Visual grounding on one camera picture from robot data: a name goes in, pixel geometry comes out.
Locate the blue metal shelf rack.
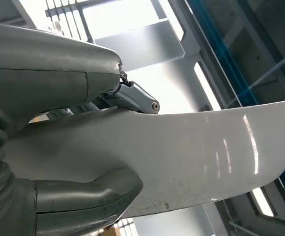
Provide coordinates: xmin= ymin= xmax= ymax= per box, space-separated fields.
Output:
xmin=187 ymin=0 xmax=285 ymax=209

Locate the ceiling light strip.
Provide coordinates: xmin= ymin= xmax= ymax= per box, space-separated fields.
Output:
xmin=158 ymin=0 xmax=185 ymax=41
xmin=252 ymin=187 xmax=274 ymax=217
xmin=194 ymin=61 xmax=222 ymax=112

